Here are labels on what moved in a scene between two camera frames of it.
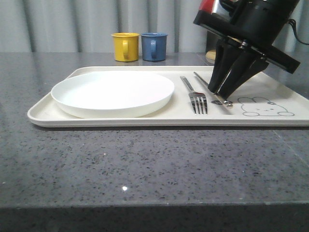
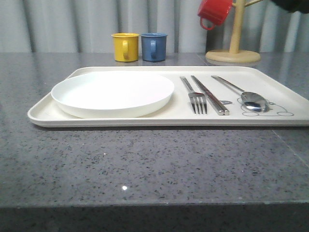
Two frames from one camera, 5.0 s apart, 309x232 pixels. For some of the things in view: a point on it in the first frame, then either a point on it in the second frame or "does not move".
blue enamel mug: x=154 y=46 does not move
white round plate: x=111 y=94 does not move
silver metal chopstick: x=223 y=101 → x=208 y=96
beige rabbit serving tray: x=265 y=99 does not move
